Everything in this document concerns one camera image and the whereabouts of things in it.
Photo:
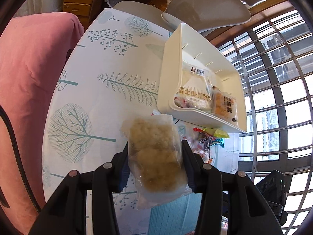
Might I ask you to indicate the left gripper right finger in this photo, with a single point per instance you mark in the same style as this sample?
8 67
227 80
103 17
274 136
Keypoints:
206 180

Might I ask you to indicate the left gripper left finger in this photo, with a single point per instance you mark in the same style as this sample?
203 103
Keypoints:
109 178

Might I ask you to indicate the red snack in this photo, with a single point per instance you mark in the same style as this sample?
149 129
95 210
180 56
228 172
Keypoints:
200 143

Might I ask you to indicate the blue popcorn snack pack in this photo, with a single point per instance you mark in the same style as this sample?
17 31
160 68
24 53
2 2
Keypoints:
218 142

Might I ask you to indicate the small pale cracker bag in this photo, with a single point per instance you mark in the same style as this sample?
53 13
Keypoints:
155 159

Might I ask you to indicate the green candy pack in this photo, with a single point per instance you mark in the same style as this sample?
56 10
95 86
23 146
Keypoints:
216 133

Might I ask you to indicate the orange puff snack bag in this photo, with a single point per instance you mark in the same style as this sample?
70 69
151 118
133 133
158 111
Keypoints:
224 106

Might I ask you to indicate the white plastic storage bin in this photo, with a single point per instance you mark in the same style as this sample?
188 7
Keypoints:
186 44

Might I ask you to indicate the teal striped placemat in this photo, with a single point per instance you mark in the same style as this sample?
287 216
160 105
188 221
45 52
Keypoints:
177 217

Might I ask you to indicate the tree pattern tablecloth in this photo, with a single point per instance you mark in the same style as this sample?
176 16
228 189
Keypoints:
111 76

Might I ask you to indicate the metal window grille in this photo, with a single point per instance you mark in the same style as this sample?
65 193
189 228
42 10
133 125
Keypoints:
274 61

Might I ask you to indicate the pink bed blanket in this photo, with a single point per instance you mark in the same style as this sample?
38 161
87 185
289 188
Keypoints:
34 50

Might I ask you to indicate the grey office chair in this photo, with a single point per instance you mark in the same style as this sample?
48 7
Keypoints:
202 15

